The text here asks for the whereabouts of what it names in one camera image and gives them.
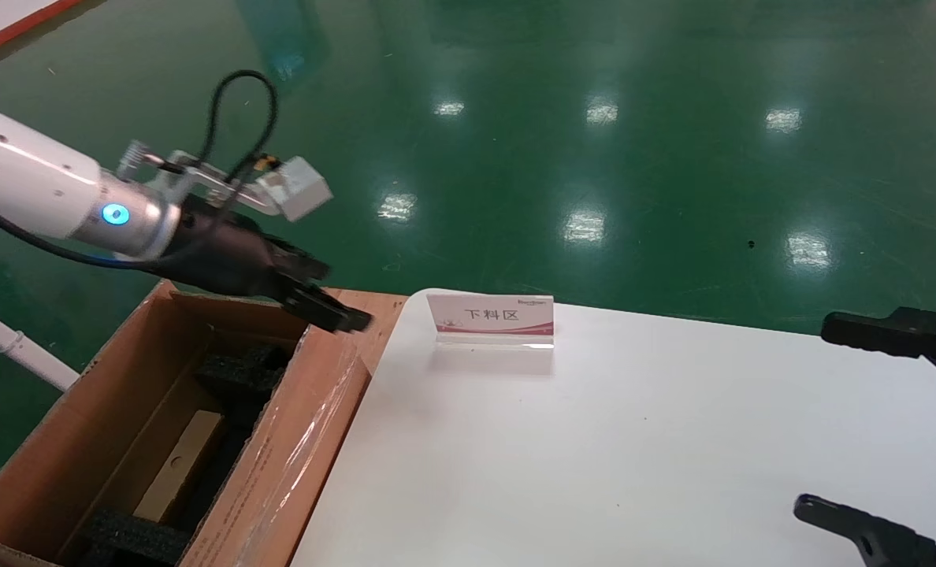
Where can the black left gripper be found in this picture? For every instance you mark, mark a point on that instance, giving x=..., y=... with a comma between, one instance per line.
x=224, y=252

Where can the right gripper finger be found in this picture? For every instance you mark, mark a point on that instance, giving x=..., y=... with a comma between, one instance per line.
x=909, y=335
x=885, y=543

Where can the small cardboard box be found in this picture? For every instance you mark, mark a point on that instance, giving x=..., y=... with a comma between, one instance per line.
x=180, y=465

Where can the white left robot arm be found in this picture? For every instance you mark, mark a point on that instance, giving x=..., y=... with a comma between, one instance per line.
x=27, y=181

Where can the large cardboard box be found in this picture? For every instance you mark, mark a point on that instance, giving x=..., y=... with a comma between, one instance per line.
x=295, y=441

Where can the white pink acrylic sign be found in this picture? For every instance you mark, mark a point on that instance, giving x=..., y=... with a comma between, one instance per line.
x=492, y=315

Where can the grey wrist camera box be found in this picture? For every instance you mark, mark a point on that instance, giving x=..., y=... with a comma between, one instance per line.
x=298, y=189

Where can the white pipe frame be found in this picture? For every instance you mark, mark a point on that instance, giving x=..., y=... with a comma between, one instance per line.
x=11, y=342

